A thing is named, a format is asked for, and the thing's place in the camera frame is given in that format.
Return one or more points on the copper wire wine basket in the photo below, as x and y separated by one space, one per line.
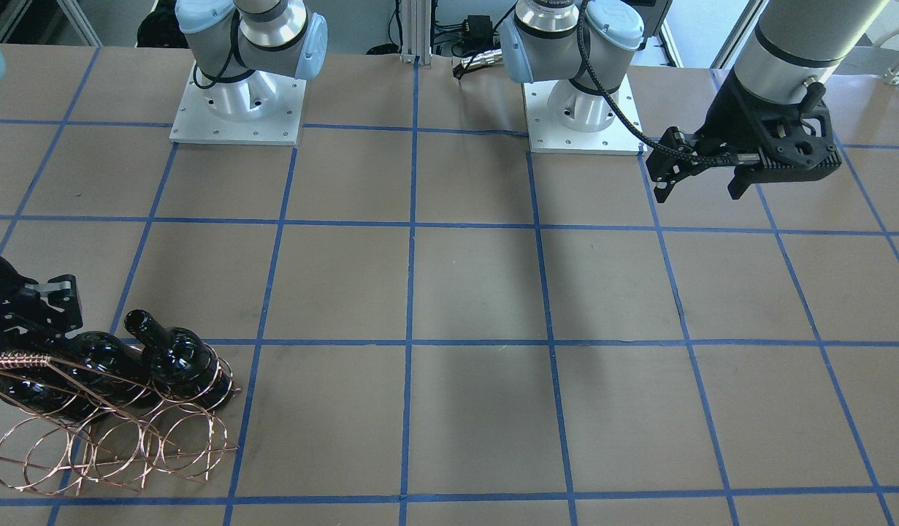
115 445

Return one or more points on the dark glass wine bottle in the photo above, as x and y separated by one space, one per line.
108 367

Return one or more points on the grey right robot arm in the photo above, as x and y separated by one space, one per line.
91 185

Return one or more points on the black power adapter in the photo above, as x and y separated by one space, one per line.
476 30

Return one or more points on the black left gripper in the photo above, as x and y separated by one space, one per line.
728 117

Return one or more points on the aluminium frame post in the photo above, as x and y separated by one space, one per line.
416 29

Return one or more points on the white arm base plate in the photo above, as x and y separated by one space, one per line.
562 119
263 109

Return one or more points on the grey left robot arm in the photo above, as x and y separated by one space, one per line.
774 48

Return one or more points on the dark wine bottle in basket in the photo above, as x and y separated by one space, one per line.
179 362

